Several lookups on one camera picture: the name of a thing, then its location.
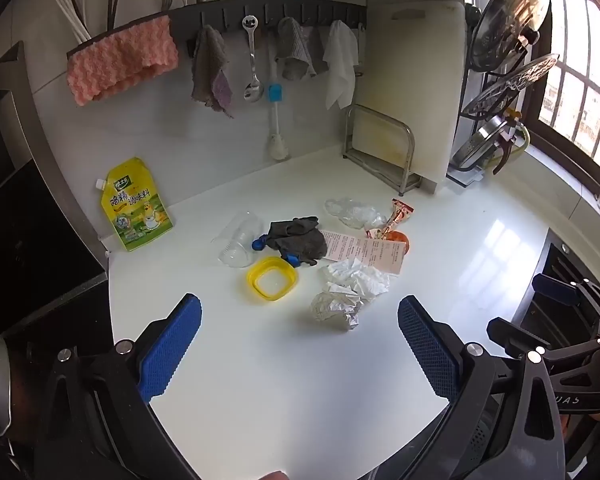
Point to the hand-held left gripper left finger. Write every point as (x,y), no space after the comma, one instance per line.
(172,347)

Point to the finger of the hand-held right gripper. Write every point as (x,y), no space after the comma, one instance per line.
(552,286)
(517,336)

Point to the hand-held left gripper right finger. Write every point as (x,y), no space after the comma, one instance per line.
(427,350)

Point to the aluminium foil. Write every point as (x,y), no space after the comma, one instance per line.
(335,307)

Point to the white tissue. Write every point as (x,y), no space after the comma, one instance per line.
(355,277)

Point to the orange round lid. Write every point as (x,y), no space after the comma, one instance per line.
(402,242)

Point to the yellow rimmed container lid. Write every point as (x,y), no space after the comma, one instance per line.
(272,280)

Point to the clear plastic cup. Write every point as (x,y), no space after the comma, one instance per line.
(237,240)

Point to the orange snack wrapper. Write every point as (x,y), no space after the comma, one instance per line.
(397,212)

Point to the clear plastic bag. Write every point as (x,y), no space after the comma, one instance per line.
(355,212)

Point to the dark grey rag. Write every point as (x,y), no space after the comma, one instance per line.
(300,240)

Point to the person's left hand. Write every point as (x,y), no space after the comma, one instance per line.
(280,475)

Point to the steel sink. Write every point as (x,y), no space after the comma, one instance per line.
(555,260)

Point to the printed paper receipt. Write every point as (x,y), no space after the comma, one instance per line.
(365,250)

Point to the black lid rack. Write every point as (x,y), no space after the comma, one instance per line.
(462,177)

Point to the yellow seasoning pouch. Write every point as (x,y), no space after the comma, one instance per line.
(135,205)

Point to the steel pot lid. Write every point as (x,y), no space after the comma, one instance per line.
(482,142)

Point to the black stove top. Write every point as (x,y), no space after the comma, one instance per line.
(25,240)

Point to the metal cutting board stand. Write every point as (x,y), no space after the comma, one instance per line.
(405,160)

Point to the perforated metal steamer plate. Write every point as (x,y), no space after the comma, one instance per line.
(510,87)

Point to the window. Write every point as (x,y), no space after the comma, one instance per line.
(585,60)

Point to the white cutting board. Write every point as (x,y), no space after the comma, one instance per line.
(410,70)

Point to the white bottle brush blue band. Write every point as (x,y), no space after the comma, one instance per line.
(274,95)

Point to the metal spoon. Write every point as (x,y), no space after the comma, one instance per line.
(253,87)

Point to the large glass pot lid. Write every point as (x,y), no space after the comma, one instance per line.
(510,15)

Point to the grey purple rag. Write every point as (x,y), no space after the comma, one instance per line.
(210,70)

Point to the pink textured dish cloth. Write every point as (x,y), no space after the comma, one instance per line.
(120,57)

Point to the white cloth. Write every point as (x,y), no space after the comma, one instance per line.
(341,65)

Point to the grey cloth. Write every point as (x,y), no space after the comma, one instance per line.
(292,50)

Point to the bundle of white chopsticks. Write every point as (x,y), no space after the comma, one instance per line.
(75,17)

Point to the grey wall utensil rack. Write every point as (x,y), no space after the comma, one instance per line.
(220,15)

